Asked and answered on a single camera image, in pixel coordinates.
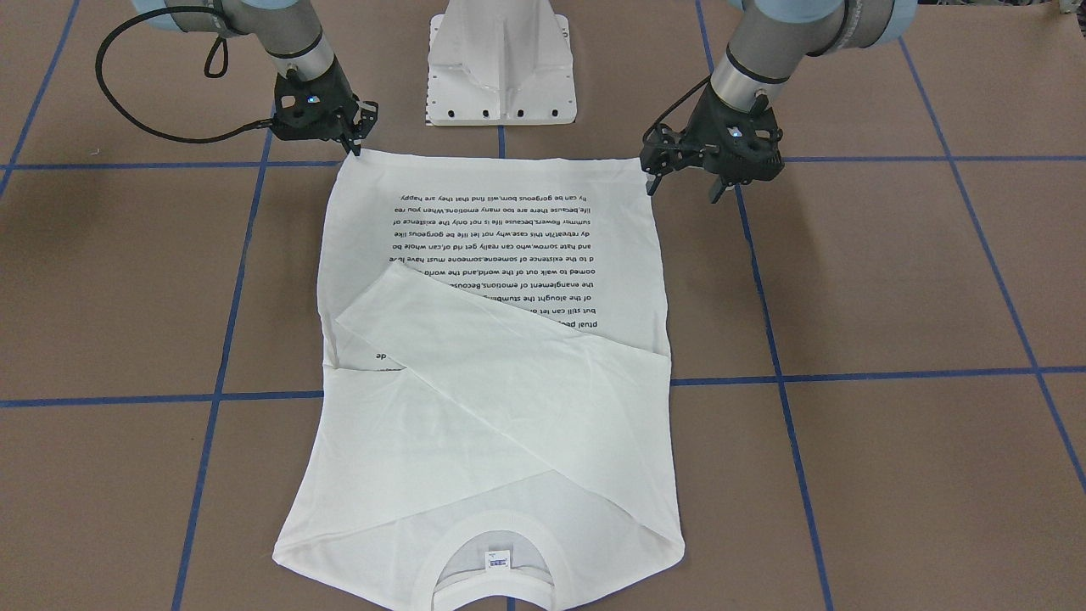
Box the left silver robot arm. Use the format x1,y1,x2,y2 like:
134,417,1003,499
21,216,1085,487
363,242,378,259
640,1,918,202

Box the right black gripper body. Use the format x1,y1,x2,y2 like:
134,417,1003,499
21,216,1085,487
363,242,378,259
272,64,358,143

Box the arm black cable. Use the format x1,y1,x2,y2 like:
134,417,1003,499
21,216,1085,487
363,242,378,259
94,7,277,145
642,75,714,149

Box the white long-sleeve printed shirt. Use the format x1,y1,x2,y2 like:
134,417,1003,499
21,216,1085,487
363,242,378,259
272,150,686,610

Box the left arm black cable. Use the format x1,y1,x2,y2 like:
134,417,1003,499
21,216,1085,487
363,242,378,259
642,75,714,149

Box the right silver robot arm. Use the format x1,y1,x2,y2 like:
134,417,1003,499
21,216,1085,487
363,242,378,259
94,1,378,155

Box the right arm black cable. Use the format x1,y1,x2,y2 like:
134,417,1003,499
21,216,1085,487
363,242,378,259
94,7,277,145

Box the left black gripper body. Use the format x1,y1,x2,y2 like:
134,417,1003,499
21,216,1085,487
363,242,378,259
641,85,784,184

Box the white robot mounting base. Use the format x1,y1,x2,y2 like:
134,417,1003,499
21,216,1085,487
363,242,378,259
426,1,578,126

